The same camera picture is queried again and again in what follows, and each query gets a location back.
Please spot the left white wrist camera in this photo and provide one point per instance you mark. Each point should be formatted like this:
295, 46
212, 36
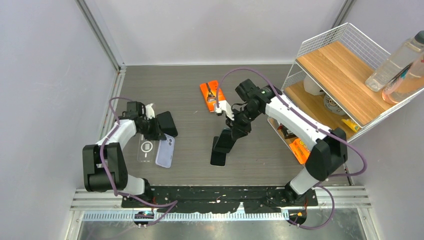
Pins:
149, 111

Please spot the white wire wooden shelf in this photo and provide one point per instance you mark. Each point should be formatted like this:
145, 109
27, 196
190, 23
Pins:
339, 61

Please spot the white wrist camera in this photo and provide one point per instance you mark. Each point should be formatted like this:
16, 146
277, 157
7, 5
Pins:
149, 111
223, 107

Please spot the pink tinted bottle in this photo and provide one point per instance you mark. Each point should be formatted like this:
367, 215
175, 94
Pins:
406, 84

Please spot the lilac phone case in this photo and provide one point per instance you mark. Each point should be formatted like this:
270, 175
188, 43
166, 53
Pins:
165, 152

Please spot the dark snack bar packet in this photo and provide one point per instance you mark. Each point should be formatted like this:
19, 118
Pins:
287, 134

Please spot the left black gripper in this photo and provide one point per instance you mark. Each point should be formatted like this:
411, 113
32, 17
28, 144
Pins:
157, 134

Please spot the clear water bottle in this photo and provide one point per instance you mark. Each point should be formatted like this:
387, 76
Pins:
396, 62

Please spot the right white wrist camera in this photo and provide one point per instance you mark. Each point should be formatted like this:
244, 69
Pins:
223, 107

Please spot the clear phone case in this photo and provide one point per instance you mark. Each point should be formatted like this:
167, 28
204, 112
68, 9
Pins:
147, 150

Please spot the orange razor box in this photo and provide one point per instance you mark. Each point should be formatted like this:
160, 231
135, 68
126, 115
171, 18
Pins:
209, 91

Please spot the bare black phone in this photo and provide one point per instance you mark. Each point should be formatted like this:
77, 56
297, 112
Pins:
167, 124

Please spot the yellow snack packet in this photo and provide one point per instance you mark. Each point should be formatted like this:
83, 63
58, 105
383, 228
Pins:
351, 124

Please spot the orange packet under shelf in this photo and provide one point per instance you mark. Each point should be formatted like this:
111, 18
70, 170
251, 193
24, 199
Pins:
300, 150

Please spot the white round container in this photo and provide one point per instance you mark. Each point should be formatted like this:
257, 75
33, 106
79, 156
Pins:
311, 87

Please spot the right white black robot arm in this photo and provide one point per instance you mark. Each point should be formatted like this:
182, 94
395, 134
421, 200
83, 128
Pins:
327, 147

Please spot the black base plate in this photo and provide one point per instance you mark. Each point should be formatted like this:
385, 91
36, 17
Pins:
227, 199

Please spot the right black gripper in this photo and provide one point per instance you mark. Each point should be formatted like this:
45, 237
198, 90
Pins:
239, 130

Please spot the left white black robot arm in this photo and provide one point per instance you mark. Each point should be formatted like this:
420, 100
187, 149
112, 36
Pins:
104, 166

